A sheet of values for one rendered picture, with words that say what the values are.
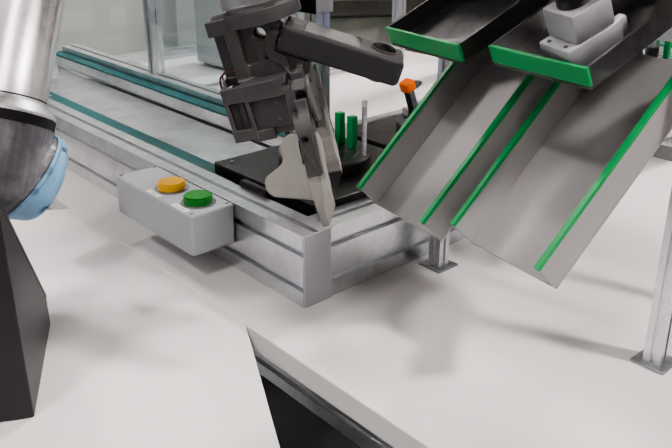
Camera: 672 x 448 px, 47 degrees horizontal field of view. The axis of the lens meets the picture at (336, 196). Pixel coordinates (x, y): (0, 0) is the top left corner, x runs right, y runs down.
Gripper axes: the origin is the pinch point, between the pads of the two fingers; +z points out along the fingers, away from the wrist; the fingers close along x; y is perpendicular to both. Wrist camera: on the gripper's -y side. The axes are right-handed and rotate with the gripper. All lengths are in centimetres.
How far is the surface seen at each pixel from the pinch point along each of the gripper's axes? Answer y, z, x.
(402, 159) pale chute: -5.4, 5.6, -20.5
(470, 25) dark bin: -16.5, -9.6, -18.3
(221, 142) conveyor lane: 31, 12, -64
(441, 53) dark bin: -12.8, -8.5, -13.0
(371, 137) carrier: 2, 13, -52
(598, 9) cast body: -27.5, -12.0, -3.0
